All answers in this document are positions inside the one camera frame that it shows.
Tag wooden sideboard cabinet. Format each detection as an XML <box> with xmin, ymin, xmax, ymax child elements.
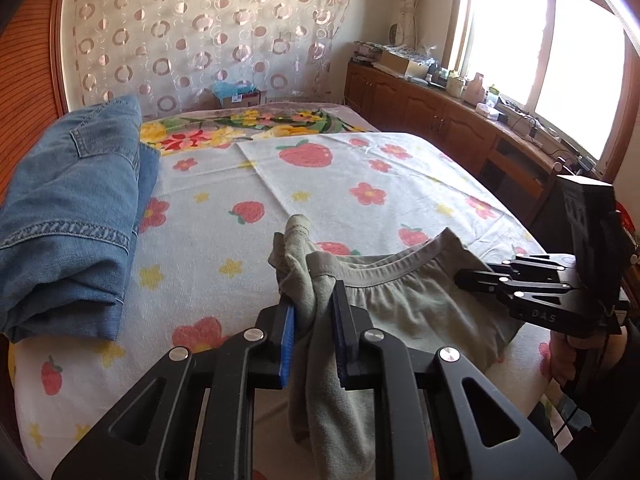
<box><xmin>344</xmin><ymin>62</ymin><xmax>563</xmax><ymax>226</ymax></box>

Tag sheer circle-pattern curtain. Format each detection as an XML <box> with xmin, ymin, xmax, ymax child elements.
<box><xmin>62</xmin><ymin>0</ymin><xmax>349</xmax><ymax>118</ymax></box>

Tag wooden louvered wardrobe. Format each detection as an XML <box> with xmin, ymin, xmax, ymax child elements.
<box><xmin>1</xmin><ymin>0</ymin><xmax>68</xmax><ymax>194</ymax></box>

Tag white floral strawberry blanket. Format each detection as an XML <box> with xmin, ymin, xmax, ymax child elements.
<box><xmin>14</xmin><ymin>132</ymin><xmax>549</xmax><ymax>479</ymax></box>

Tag pink floral bed sheet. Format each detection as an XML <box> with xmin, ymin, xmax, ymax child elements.
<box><xmin>140</xmin><ymin>102</ymin><xmax>375</xmax><ymax>156</ymax></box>

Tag folded blue jeans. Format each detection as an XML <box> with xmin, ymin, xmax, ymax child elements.
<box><xmin>1</xmin><ymin>96</ymin><xmax>160</xmax><ymax>344</ymax></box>

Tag grey-green pants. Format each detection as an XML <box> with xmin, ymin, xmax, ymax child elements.
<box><xmin>269</xmin><ymin>214</ymin><xmax>522</xmax><ymax>479</ymax></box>

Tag cardboard box on sideboard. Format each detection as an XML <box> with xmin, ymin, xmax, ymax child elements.
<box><xmin>378</xmin><ymin>51</ymin><xmax>428</xmax><ymax>78</ymax></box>

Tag pink plastic bottle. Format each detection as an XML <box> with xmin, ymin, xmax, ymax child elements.
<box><xmin>462</xmin><ymin>73</ymin><xmax>487</xmax><ymax>106</ymax></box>

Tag cardboard box with blue cloth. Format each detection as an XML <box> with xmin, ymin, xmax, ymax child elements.
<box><xmin>212</xmin><ymin>80</ymin><xmax>262</xmax><ymax>108</ymax></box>

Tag window with wooden frame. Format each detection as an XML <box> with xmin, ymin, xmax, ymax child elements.
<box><xmin>442</xmin><ymin>0</ymin><xmax>639</xmax><ymax>182</ymax></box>

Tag person's right hand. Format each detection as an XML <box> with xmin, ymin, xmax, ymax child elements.
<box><xmin>549</xmin><ymin>326</ymin><xmax>628</xmax><ymax>387</ymax></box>

